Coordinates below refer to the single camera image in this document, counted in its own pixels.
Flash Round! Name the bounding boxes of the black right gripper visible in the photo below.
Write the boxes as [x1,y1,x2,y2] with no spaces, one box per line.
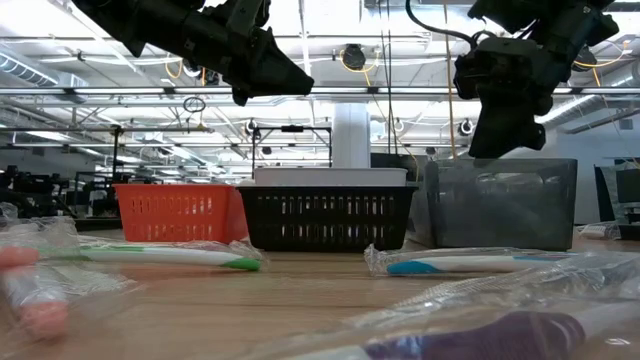
[452,37,554,160]

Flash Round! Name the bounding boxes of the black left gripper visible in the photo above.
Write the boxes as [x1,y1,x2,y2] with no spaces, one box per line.
[164,0,315,106]

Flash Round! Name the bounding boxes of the blue white toothbrush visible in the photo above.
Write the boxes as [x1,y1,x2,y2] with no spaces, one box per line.
[363,244,579,278]

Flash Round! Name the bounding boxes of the purple white toothbrush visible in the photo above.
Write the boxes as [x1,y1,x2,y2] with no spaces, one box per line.
[199,251,640,360]

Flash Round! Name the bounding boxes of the orange white toothbrush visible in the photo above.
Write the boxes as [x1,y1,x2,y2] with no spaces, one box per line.
[0,214,146,346]

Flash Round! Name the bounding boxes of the grey translucent plastic bin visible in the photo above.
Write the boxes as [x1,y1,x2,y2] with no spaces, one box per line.
[407,158,579,252]

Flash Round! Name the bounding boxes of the white square pillar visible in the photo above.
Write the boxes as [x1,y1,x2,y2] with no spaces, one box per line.
[332,102,372,170]

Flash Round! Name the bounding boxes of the white plastic basket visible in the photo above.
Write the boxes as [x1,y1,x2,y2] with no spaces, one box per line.
[252,167,409,189]

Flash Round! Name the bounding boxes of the black plastic basket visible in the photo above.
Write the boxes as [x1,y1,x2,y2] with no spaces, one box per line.
[236,185,419,253]

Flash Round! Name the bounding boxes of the long ceiling light bar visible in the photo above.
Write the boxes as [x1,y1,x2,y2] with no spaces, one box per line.
[0,86,640,97]

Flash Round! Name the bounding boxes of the dark monitor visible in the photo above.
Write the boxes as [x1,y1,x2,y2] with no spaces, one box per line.
[593,158,640,226]

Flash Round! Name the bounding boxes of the orange plastic basket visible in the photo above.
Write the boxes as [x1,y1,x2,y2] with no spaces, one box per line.
[113,183,250,245]

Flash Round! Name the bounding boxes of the dark background workstation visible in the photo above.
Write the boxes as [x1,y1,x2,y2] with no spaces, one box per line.
[0,164,121,232]

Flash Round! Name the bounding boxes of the black metal frame stand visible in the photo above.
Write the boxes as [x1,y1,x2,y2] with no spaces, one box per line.
[250,125,333,171]

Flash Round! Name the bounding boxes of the silver ventilation duct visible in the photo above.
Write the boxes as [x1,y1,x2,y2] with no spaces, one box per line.
[537,62,640,126]
[0,49,90,91]

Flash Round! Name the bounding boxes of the black ceiling cable reel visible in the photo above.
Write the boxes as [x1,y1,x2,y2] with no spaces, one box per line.
[180,58,220,87]
[341,43,368,72]
[573,44,600,73]

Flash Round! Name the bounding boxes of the yellow hanging cord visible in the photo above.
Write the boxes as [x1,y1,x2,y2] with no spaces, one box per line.
[441,0,457,161]

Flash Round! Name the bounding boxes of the black cable loop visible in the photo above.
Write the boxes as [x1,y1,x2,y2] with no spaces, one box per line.
[182,96,207,115]

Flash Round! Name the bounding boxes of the black hanging cable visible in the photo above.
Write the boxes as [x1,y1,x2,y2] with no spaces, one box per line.
[378,0,400,156]

